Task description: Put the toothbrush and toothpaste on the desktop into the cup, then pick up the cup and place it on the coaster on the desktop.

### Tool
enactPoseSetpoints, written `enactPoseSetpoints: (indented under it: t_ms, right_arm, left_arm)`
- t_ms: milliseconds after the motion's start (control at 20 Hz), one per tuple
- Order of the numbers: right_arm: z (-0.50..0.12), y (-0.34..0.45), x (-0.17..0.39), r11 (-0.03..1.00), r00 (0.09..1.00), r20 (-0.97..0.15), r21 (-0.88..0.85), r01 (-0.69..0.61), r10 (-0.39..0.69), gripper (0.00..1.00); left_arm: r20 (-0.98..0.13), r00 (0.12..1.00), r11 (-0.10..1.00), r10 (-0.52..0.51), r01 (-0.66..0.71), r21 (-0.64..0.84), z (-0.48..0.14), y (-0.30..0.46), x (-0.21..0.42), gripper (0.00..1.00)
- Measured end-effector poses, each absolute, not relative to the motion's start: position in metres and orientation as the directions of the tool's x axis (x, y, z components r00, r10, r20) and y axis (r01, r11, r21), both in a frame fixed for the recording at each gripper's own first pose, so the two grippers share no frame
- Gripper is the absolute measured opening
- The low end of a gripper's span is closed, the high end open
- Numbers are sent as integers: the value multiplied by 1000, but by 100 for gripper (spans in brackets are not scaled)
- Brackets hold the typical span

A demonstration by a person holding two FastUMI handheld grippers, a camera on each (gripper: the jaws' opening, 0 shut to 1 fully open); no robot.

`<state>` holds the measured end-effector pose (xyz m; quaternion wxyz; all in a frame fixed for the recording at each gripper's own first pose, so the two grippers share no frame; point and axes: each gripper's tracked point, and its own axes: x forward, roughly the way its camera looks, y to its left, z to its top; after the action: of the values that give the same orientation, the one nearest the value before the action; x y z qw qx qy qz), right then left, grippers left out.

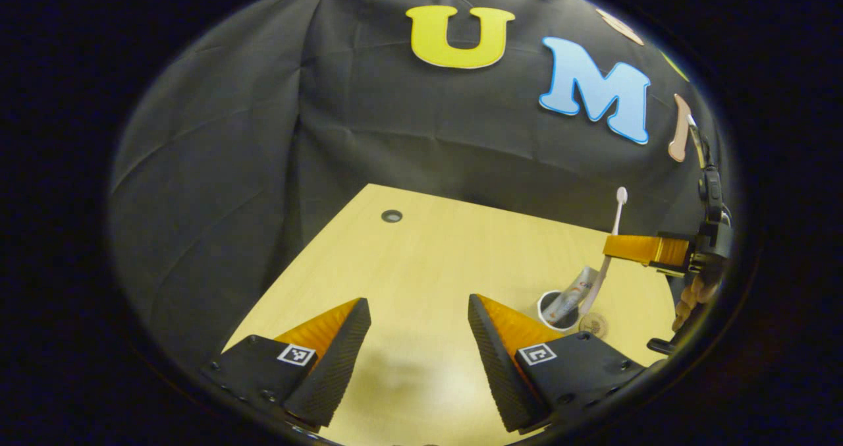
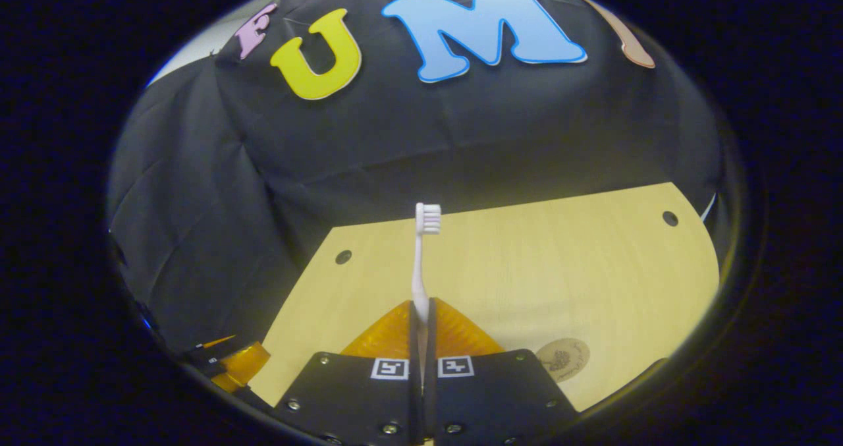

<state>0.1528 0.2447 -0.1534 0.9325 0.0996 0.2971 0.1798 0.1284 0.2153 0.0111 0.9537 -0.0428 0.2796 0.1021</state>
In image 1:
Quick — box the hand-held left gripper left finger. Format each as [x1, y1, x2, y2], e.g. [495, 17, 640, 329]
[201, 297, 372, 432]

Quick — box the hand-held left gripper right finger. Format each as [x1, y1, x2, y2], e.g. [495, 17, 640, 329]
[468, 293, 646, 434]

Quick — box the white toothbrush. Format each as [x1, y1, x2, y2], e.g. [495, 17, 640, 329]
[580, 187, 629, 318]

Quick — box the white toothpaste tube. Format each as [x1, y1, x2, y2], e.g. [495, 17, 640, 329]
[543, 266, 599, 323]

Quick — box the white cup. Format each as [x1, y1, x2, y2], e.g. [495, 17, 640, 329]
[536, 290, 597, 333]

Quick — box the round cork coaster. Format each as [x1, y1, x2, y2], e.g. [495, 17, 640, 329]
[580, 313, 609, 339]

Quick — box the wooden desktop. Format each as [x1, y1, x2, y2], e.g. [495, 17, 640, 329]
[224, 184, 679, 446]

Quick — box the black backdrop cloth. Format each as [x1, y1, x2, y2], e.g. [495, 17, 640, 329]
[109, 0, 728, 351]

